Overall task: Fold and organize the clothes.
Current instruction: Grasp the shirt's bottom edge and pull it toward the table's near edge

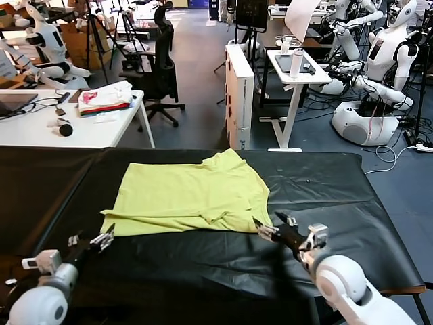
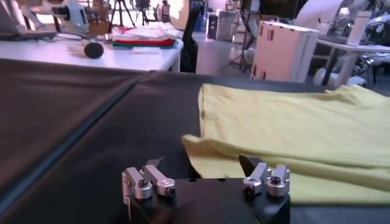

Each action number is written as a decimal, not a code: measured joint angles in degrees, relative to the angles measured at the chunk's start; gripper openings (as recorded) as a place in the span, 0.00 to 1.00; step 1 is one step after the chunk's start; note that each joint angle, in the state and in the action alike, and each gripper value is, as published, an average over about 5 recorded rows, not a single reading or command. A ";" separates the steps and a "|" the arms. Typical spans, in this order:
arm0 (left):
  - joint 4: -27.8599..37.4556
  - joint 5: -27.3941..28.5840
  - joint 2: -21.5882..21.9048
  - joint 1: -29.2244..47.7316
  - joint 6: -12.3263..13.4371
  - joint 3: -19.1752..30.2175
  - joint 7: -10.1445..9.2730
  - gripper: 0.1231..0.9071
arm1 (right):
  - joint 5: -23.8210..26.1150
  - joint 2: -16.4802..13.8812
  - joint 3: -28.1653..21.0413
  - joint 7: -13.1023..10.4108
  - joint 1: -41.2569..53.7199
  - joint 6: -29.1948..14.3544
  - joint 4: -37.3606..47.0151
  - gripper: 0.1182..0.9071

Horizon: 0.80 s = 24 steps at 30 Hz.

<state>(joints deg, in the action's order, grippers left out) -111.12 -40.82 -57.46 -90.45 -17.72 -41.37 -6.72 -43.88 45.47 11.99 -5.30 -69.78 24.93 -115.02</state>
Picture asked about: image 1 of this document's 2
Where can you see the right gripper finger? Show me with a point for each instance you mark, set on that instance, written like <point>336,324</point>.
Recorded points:
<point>267,232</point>
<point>290,221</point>

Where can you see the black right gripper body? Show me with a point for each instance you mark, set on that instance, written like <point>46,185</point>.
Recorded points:
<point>291,238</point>

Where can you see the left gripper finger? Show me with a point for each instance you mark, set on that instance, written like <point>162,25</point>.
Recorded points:
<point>74,241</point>
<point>105,240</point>

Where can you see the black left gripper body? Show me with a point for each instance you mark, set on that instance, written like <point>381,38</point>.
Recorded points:
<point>81,255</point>

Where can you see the yellow green t-shirt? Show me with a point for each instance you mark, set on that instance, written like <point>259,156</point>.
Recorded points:
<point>186,193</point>

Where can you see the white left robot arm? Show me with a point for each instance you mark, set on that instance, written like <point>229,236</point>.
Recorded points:
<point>37,304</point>

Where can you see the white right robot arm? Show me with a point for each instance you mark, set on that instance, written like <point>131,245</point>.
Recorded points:
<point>341,284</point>

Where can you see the stack of folded clothes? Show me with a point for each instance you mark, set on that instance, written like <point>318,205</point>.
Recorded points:
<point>105,100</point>

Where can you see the black table cover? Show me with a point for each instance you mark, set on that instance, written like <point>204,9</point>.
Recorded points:
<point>203,271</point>
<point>34,189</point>

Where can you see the long white desk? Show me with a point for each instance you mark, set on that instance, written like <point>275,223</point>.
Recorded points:
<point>84,132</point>

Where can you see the black round speaker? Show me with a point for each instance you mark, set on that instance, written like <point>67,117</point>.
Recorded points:
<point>65,130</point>

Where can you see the white tissue packet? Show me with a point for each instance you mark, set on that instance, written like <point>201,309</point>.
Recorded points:
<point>105,118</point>

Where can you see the white standing desk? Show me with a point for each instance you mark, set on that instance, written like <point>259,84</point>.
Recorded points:
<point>301,79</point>

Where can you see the tall white cardboard box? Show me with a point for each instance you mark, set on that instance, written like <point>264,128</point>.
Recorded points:
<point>238,88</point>

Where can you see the dark phone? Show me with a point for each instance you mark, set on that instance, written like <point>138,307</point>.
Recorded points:
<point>74,96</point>

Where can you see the dark laptop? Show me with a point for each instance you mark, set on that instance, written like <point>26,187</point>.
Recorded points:
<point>13,103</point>

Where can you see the white power strip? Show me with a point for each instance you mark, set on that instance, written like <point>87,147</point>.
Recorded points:
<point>424,147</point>

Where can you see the white bottle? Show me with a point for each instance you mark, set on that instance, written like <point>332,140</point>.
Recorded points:
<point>296,62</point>

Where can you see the dark tablet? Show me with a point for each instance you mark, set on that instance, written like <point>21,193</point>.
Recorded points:
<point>282,62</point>

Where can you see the black monitor stand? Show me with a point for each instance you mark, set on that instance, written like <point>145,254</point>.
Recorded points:
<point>252,50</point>

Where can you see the white desk gadget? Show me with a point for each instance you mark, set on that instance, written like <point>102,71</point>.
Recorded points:
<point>285,43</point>

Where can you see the black office chair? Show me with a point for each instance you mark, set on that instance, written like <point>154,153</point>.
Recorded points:
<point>162,67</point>

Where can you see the white humanoid robot black shoulders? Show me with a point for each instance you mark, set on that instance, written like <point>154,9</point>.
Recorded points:
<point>382,54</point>

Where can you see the brown cardboard box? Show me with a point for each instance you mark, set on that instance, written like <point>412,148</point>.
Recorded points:
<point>79,47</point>

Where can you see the white reflector board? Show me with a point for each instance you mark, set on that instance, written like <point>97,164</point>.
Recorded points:
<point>301,20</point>

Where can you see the black light stand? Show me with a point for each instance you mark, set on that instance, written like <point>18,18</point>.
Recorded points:
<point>424,67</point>

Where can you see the black monitor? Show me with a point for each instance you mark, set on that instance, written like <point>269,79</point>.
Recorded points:
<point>251,13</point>

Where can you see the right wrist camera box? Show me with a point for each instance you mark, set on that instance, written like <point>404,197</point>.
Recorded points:
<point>318,235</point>

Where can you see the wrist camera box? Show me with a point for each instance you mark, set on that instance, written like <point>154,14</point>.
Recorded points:
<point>45,260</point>
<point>318,235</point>

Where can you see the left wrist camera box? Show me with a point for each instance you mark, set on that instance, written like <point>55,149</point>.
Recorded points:
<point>45,260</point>

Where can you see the black camera tripod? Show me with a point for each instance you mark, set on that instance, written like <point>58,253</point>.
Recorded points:
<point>91,40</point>
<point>126,30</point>

